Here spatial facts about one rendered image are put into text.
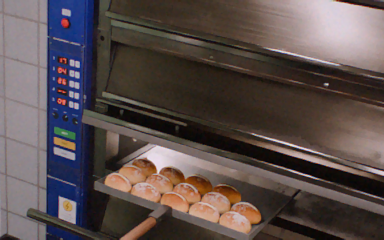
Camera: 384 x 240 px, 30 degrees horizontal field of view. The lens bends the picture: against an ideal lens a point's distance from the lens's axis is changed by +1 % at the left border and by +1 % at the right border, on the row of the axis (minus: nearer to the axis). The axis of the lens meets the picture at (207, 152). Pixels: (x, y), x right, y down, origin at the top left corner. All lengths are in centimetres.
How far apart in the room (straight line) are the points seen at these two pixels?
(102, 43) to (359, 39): 84
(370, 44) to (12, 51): 125
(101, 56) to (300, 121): 70
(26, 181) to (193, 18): 98
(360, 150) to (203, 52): 54
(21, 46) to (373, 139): 124
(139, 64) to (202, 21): 29
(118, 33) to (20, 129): 59
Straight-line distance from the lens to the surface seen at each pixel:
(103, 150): 244
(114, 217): 251
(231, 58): 209
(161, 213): 212
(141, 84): 227
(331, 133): 203
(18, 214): 281
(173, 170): 235
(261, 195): 237
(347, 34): 195
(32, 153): 265
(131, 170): 234
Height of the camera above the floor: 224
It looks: 24 degrees down
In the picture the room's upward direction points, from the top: 6 degrees clockwise
